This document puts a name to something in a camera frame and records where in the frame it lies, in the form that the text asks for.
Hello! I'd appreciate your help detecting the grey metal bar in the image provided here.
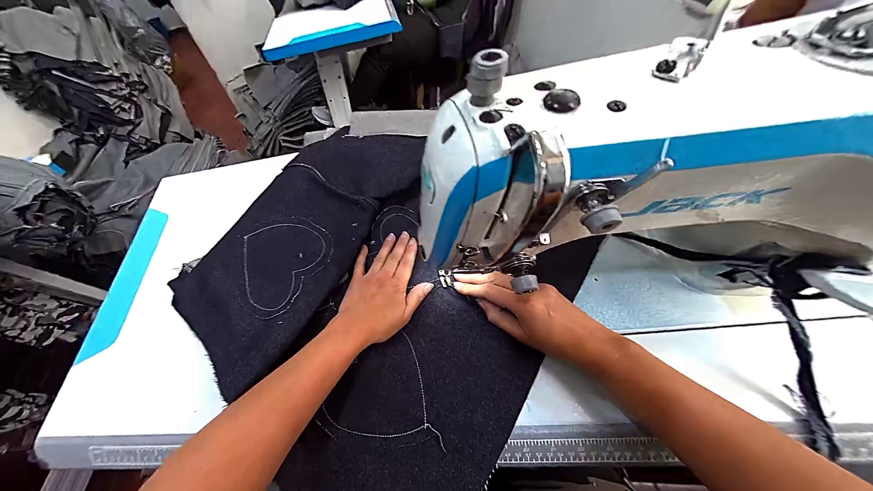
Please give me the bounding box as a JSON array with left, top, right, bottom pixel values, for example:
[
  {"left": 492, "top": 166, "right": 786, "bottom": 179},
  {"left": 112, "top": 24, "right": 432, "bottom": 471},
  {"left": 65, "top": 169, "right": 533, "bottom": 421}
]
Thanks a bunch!
[{"left": 0, "top": 256, "right": 107, "bottom": 306}]

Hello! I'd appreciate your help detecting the white blue sewing machine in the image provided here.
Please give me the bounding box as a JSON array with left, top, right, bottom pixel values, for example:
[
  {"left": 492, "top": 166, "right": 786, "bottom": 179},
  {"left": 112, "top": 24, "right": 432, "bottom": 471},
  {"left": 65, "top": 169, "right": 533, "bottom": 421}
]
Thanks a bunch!
[{"left": 418, "top": 3, "right": 873, "bottom": 294}]

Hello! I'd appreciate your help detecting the dark navy fabric with stitching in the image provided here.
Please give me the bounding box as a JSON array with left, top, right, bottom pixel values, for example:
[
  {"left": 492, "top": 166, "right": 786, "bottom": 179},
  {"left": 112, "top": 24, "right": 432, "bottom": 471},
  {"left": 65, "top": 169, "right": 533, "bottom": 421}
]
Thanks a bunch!
[{"left": 168, "top": 127, "right": 607, "bottom": 491}]

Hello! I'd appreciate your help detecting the person's left hand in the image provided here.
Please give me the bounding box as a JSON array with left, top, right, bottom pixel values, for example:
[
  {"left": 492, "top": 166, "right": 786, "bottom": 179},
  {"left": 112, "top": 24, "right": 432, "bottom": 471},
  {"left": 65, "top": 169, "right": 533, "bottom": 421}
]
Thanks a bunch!
[{"left": 337, "top": 231, "right": 435, "bottom": 349}]

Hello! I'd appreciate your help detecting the person's right forearm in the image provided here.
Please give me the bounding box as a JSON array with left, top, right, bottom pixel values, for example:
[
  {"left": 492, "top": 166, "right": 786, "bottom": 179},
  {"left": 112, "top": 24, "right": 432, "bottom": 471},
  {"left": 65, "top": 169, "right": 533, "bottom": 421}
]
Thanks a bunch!
[{"left": 576, "top": 319, "right": 873, "bottom": 491}]

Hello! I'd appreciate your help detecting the stack of dark grey fabric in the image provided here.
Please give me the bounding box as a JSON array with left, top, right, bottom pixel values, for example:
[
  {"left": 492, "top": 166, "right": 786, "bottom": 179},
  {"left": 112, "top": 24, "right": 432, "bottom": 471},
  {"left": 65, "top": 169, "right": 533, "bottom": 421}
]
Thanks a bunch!
[{"left": 226, "top": 56, "right": 328, "bottom": 159}]

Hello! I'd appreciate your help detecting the white sewing table, blue corner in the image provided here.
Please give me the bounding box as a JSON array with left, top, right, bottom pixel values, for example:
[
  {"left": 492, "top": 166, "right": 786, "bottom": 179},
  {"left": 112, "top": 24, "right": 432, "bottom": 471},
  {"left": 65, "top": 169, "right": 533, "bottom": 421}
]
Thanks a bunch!
[{"left": 34, "top": 151, "right": 873, "bottom": 473}]

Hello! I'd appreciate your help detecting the black frayed fabric strip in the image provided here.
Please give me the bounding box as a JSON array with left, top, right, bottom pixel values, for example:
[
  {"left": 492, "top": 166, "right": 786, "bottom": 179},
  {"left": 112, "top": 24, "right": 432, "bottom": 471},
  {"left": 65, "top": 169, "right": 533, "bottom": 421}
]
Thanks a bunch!
[{"left": 617, "top": 232, "right": 870, "bottom": 461}]

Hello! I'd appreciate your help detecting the pile of grey fabric pieces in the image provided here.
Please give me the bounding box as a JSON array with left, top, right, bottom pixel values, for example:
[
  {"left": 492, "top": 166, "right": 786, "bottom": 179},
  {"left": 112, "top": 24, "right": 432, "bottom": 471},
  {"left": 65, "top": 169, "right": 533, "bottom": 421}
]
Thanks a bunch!
[{"left": 0, "top": 0, "right": 236, "bottom": 270}]

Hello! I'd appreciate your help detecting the person's left forearm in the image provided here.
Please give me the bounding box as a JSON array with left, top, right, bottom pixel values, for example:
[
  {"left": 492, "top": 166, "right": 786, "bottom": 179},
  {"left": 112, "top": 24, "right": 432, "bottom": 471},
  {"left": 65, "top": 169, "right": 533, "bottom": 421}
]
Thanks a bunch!
[{"left": 139, "top": 317, "right": 366, "bottom": 491}]

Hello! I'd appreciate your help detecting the person's right hand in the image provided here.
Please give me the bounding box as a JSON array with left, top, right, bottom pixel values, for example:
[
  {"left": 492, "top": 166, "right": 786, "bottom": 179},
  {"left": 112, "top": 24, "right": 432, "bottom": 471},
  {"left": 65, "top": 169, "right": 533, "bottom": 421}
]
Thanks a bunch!
[{"left": 453, "top": 271, "right": 596, "bottom": 361}]

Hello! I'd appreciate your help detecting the white table with blue edge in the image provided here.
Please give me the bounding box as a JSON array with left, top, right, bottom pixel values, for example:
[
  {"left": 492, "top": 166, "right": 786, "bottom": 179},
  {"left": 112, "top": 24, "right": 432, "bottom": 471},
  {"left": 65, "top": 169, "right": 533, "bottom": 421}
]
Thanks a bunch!
[{"left": 261, "top": 0, "right": 403, "bottom": 129}]

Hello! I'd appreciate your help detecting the pile of patterned fabric scraps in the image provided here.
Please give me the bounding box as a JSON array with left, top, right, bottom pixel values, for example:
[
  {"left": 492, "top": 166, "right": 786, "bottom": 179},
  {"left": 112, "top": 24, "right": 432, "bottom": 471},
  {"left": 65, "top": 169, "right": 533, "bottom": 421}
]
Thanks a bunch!
[{"left": 0, "top": 273, "right": 98, "bottom": 447}]

